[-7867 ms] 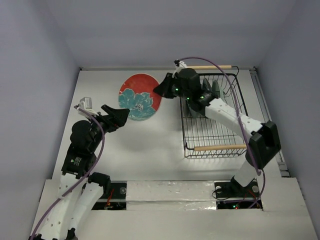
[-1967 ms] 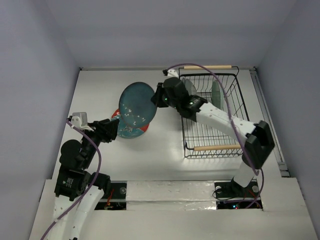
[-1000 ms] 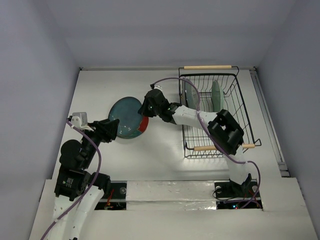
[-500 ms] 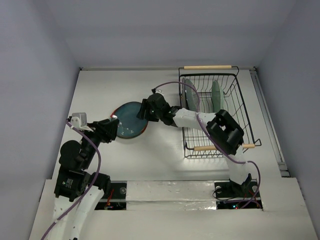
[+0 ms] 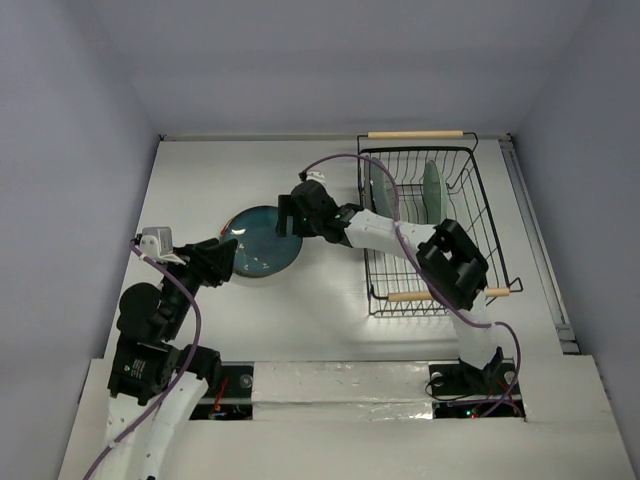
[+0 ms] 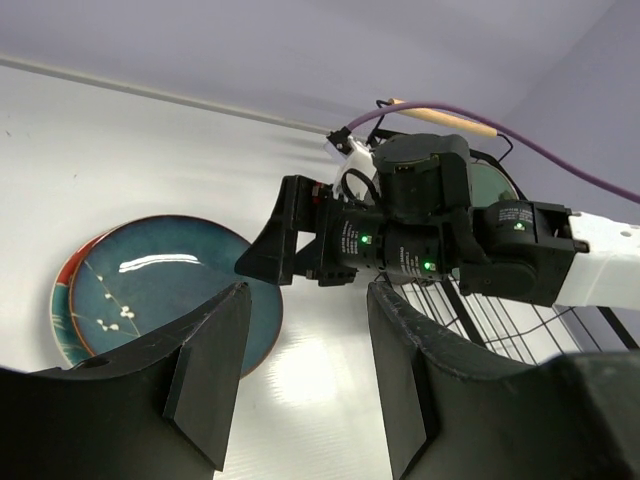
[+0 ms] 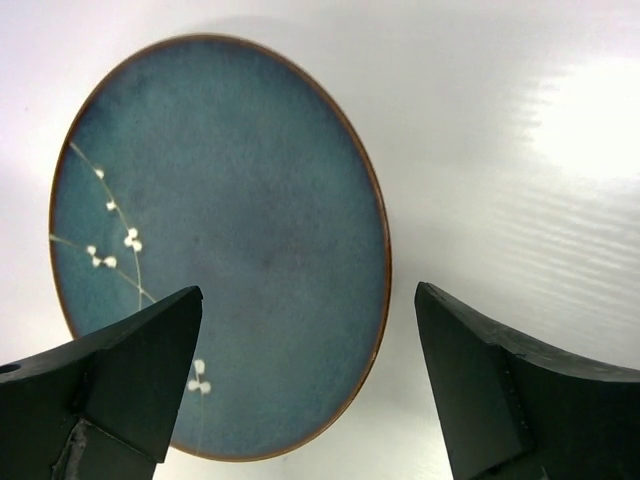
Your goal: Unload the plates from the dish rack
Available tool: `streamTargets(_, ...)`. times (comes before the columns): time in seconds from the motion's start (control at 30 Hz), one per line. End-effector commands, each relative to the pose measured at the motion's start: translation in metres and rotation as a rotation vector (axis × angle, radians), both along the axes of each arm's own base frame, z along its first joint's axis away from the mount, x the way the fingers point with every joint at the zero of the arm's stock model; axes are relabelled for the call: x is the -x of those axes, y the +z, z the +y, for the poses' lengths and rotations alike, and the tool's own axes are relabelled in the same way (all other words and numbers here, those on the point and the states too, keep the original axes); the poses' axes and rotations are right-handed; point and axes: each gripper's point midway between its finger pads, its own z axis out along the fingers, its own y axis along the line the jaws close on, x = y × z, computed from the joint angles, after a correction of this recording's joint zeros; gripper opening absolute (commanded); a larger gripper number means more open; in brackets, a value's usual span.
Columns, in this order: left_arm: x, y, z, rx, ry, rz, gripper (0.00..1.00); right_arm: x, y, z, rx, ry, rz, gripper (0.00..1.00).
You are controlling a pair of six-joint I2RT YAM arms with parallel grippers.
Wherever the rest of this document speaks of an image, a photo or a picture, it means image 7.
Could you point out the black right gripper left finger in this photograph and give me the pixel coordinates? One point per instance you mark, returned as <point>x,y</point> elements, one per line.
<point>102,406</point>

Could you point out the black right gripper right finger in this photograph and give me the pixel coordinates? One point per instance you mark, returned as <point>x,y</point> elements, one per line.
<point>511,406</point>

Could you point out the dark teal brown-rimmed plate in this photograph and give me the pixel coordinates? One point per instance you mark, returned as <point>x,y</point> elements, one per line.
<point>213,161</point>

